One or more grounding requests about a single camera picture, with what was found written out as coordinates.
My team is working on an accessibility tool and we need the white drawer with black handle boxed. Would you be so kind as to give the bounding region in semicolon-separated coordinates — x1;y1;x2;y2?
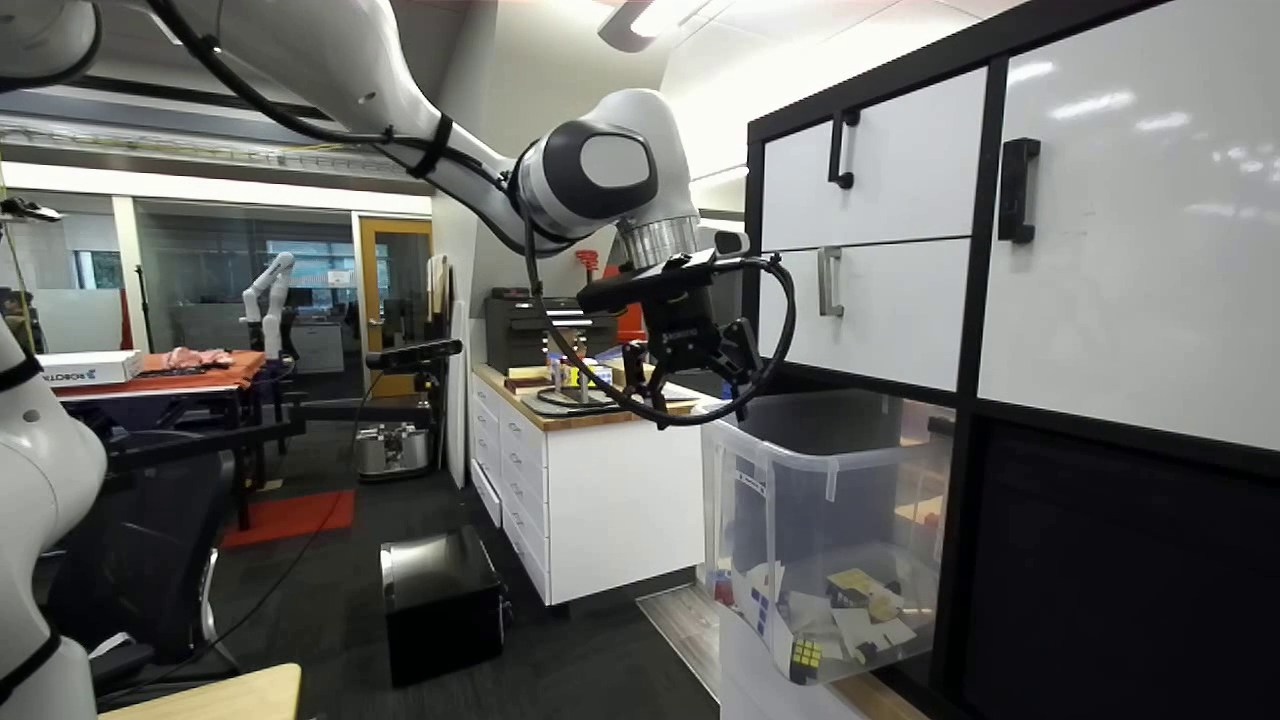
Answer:
757;68;993;257

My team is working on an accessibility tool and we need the black office chair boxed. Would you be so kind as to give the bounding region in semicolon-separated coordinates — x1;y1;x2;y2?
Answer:
44;437;235;665

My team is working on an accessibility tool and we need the red floor mat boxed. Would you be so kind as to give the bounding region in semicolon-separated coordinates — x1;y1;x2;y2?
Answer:
217;483;359;554

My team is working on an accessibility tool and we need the orange wooden door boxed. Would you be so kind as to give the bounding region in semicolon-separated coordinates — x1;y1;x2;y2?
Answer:
356;216;437;406

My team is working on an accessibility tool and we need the black frame shelf unit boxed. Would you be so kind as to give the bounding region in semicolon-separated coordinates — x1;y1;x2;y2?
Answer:
726;0;1280;720

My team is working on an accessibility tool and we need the silver metal pot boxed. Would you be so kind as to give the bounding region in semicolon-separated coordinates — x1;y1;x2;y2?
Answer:
350;418;437;479

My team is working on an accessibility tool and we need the white cabinet with wooden top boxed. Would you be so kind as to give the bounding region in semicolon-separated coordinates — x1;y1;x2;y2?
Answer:
462;365;715;612

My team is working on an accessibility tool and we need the black drawer handle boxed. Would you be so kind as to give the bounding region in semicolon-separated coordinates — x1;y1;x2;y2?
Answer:
824;108;865;194

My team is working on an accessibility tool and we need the reddish cloth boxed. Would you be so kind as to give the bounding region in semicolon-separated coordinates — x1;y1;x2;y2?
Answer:
135;344;235;380

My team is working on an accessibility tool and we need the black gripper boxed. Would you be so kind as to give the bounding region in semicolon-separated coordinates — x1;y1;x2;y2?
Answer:
636;262;759;426

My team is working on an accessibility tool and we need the black door handle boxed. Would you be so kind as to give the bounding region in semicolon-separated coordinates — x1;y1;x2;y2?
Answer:
996;138;1043;247

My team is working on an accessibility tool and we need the black box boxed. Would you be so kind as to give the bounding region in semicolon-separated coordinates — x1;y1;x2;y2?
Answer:
376;525;510;692

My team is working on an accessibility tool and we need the black appliance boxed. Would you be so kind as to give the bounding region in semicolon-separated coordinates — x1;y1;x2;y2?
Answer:
479;285;590;376

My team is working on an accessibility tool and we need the white cabinet door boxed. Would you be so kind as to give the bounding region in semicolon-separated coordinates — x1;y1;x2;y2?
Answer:
975;0;1280;455

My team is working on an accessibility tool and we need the silver drawer handle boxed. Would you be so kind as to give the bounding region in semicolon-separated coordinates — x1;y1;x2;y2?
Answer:
817;244;848;322

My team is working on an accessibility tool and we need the red table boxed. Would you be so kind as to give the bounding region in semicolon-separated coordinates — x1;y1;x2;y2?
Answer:
23;347;291;532

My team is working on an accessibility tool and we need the white drawer with silver handle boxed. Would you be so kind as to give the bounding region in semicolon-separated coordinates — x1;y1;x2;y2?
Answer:
757;236;975;396

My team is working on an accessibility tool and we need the white cube with blue stickers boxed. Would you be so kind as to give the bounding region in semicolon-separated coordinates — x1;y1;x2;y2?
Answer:
731;574;791;643

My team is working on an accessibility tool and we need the flat white box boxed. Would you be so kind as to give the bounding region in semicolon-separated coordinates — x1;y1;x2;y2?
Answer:
36;347;143;392

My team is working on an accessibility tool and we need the red wall cabinet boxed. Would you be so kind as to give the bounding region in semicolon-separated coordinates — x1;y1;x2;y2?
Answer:
582;244;651;352

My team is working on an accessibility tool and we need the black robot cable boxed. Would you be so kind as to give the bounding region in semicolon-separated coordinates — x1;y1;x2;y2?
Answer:
141;0;799;433

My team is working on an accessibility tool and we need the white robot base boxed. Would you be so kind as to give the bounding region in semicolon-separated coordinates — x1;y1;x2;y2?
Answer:
0;316;111;720

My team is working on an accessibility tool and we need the clear plastic storage container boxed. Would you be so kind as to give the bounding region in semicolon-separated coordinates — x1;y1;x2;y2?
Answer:
697;388;955;692

